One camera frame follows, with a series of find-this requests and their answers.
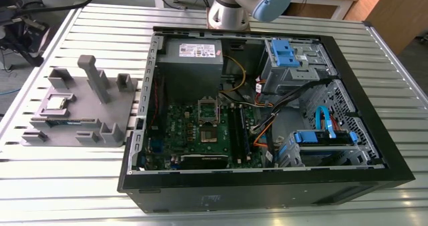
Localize green Dell motherboard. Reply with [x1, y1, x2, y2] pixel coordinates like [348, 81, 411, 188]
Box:
[142, 103, 268, 171]

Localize black disk in blue carrier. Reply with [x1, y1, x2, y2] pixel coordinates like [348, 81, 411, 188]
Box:
[292, 130, 359, 147]

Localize black PC case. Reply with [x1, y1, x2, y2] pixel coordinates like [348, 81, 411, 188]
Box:
[116, 26, 416, 214]

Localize blue data wire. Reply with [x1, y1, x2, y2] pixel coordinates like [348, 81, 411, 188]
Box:
[315, 105, 338, 139]

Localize silver optical drive cage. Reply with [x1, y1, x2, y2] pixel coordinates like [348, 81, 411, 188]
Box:
[260, 37, 339, 94]

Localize silver-topped CPU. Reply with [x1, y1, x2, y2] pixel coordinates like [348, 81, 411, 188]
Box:
[46, 97, 71, 111]

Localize blue plastic drive carrier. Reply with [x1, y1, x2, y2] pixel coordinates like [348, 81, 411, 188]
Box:
[272, 39, 296, 57]
[277, 56, 301, 68]

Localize yellow power wires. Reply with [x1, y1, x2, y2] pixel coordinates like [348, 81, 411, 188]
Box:
[220, 55, 248, 93]

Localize silver disk bay cage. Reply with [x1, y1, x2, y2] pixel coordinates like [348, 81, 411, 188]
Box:
[273, 129, 384, 168]

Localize black Nvidia graphics card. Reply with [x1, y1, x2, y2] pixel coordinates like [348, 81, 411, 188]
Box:
[180, 153, 232, 171]

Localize thick black cable bundle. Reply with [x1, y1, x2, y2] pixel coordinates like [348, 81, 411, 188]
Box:
[251, 78, 336, 134]

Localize grey power supply unit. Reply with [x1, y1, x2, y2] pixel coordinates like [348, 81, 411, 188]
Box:
[156, 38, 225, 105]

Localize CPU socket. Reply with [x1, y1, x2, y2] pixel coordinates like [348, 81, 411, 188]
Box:
[200, 124, 225, 144]

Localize orange wire bundle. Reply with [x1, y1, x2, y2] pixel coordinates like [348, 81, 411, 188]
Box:
[252, 132, 279, 150]

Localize red black twisted wire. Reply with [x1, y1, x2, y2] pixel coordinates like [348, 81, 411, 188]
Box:
[149, 75, 166, 126]

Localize black RAM slot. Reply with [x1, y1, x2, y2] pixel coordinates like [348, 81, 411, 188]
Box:
[232, 105, 243, 162]
[228, 105, 239, 162]
[236, 105, 248, 161]

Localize wooden cabinet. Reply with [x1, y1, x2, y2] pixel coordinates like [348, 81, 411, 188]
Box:
[364, 0, 428, 58]

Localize RAM stick with gold contacts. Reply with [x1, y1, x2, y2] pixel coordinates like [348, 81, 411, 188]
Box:
[46, 120, 85, 127]

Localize black white power cable bundle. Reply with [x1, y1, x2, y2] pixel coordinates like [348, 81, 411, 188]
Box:
[219, 92, 272, 109]

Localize blue plastic cage latch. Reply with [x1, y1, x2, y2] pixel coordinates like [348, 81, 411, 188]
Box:
[279, 142, 293, 168]

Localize grey plastic parts rack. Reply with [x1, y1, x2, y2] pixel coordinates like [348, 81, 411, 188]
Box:
[21, 55, 142, 148]

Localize metal socket cover frame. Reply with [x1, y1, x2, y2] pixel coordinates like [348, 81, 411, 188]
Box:
[197, 95, 223, 124]

